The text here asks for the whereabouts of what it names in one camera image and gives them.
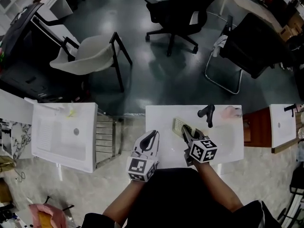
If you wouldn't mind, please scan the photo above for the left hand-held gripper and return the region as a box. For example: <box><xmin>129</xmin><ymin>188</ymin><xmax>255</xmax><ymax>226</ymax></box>
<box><xmin>125</xmin><ymin>130</ymin><xmax>161</xmax><ymax>183</ymax></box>

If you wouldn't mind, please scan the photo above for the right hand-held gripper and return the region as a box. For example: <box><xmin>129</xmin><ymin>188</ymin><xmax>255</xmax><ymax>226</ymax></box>
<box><xmin>181</xmin><ymin>124</ymin><xmax>218</xmax><ymax>167</ymax></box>

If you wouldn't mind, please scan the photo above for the white plastic grid tray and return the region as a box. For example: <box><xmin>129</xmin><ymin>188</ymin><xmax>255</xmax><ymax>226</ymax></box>
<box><xmin>172</xmin><ymin>117</ymin><xmax>197</xmax><ymax>137</ymax></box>

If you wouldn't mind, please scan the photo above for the person's left forearm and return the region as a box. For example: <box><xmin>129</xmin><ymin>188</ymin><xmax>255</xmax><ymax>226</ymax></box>
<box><xmin>102</xmin><ymin>180</ymin><xmax>145</xmax><ymax>227</ymax></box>

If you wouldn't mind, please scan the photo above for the person's right forearm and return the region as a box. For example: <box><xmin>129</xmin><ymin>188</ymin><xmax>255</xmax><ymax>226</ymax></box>
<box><xmin>193</xmin><ymin>161</ymin><xmax>244</xmax><ymax>212</ymax></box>

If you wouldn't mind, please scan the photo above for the white sink on grey stand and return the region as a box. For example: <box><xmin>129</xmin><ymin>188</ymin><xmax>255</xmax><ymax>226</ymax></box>
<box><xmin>144</xmin><ymin>104</ymin><xmax>245</xmax><ymax>170</ymax></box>

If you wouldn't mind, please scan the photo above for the chrome rack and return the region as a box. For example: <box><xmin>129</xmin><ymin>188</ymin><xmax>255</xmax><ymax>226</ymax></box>
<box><xmin>96</xmin><ymin>114</ymin><xmax>124</xmax><ymax>168</ymax></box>

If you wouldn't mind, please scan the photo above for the person's black clothing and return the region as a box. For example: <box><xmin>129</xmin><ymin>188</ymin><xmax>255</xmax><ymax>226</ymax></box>
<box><xmin>82</xmin><ymin>167</ymin><xmax>282</xmax><ymax>228</ymax></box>

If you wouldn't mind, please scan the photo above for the white washboard sink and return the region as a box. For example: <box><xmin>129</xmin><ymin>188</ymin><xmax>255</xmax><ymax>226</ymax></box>
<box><xmin>30</xmin><ymin>102</ymin><xmax>98</xmax><ymax>173</ymax></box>

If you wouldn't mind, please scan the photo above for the white sink on wooden cabinet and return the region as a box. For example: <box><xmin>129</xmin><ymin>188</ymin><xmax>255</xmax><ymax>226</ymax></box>
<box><xmin>243</xmin><ymin>103</ymin><xmax>300</xmax><ymax>154</ymax></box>

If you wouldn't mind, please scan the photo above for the white cloth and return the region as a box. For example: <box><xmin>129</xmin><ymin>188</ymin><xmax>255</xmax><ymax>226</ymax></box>
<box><xmin>212</xmin><ymin>35</ymin><xmax>228</xmax><ymax>58</ymax></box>

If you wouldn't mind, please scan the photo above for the small black faucet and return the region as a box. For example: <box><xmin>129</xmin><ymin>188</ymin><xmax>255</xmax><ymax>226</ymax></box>
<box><xmin>284</xmin><ymin>103</ymin><xmax>297</xmax><ymax>118</ymax></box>

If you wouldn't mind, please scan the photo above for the grey chair with black legs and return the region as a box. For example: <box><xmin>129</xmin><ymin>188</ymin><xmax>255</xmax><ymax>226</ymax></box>
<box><xmin>49</xmin><ymin>31</ymin><xmax>133</xmax><ymax>94</ymax></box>

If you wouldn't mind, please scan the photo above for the black metal rack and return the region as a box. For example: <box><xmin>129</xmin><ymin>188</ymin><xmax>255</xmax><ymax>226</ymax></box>
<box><xmin>276</xmin><ymin>161</ymin><xmax>304</xmax><ymax>228</ymax></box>

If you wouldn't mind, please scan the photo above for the pink bag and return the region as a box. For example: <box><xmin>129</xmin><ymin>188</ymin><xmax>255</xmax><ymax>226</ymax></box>
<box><xmin>28</xmin><ymin>203</ymin><xmax>68</xmax><ymax>228</ymax></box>

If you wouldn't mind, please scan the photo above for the black office chair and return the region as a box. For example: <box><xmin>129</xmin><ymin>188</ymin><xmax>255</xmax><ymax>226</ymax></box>
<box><xmin>142</xmin><ymin>0</ymin><xmax>228</xmax><ymax>57</ymax></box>

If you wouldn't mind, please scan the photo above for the marble pattern cabinet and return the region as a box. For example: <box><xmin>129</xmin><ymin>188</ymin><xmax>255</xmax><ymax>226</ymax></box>
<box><xmin>0</xmin><ymin>117</ymin><xmax>33</xmax><ymax>160</ymax></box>

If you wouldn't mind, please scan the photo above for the white board panel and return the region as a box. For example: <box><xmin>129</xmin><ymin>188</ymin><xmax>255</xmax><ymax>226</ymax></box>
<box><xmin>0</xmin><ymin>89</ymin><xmax>34</xmax><ymax>125</ymax></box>

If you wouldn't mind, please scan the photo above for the cardboard box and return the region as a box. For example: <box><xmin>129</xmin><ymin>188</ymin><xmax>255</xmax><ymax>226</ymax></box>
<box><xmin>279</xmin><ymin>13</ymin><xmax>304</xmax><ymax>42</ymax></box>

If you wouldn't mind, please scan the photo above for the black desk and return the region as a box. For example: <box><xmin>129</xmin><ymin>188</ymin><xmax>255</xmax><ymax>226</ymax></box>
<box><xmin>0</xmin><ymin>2</ymin><xmax>91</xmax><ymax>103</ymax></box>

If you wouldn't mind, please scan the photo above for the white desk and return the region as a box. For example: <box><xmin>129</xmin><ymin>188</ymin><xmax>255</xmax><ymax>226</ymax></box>
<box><xmin>35</xmin><ymin>0</ymin><xmax>74</xmax><ymax>23</ymax></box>

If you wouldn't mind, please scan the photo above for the black chair with chrome frame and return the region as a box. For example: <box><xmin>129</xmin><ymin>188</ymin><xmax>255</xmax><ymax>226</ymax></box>
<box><xmin>204</xmin><ymin>12</ymin><xmax>289</xmax><ymax>95</ymax></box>

